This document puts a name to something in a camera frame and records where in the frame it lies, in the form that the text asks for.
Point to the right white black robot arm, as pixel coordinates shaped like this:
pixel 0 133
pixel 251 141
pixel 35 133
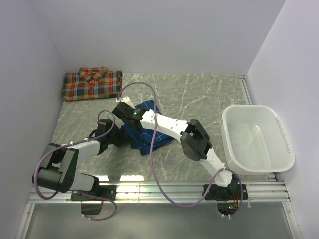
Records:
pixel 194 139

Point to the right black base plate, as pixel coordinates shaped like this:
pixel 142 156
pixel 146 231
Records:
pixel 217 193

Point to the orange plaid shirt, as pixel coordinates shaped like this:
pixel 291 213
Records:
pixel 92 83

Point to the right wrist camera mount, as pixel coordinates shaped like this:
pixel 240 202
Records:
pixel 126 100

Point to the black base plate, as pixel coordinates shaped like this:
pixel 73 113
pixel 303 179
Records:
pixel 104 191
pixel 217 193

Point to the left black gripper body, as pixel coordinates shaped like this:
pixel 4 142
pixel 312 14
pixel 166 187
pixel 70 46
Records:
pixel 116 137

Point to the aluminium mounting rail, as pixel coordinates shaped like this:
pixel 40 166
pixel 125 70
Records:
pixel 184 192

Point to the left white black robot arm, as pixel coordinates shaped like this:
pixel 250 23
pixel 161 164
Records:
pixel 56 171

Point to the blue plaid long sleeve shirt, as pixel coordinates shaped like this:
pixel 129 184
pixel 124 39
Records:
pixel 141 139

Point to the white plastic basin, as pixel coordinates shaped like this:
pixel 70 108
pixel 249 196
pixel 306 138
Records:
pixel 255 140

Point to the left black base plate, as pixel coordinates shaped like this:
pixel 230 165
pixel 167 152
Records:
pixel 104 191

